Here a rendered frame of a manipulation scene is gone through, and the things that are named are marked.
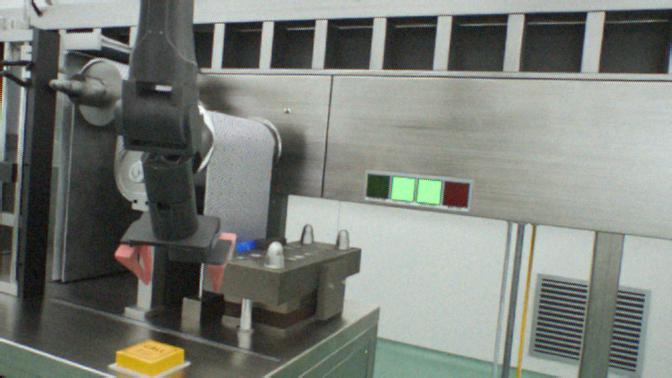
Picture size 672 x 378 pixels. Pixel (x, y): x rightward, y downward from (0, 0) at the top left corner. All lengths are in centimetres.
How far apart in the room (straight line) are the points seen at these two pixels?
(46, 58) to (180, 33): 65
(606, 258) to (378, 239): 253
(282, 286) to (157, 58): 50
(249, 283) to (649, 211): 77
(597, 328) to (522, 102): 54
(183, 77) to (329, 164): 74
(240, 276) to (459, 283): 274
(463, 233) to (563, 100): 246
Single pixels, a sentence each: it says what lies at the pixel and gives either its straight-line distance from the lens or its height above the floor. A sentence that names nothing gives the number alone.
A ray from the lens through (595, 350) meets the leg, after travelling 138.
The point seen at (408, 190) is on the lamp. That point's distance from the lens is 120.
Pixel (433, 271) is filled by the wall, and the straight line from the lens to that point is 363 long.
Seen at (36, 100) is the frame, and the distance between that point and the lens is 120.
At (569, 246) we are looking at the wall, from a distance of 351.
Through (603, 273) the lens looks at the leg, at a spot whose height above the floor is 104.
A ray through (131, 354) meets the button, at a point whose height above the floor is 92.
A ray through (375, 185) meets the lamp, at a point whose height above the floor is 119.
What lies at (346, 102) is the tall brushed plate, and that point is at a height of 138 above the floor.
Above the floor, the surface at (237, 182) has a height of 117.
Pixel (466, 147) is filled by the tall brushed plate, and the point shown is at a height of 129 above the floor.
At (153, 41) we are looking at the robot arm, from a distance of 60.
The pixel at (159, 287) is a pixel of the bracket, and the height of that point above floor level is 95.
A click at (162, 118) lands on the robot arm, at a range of 59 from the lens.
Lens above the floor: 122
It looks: 3 degrees down
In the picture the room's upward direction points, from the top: 5 degrees clockwise
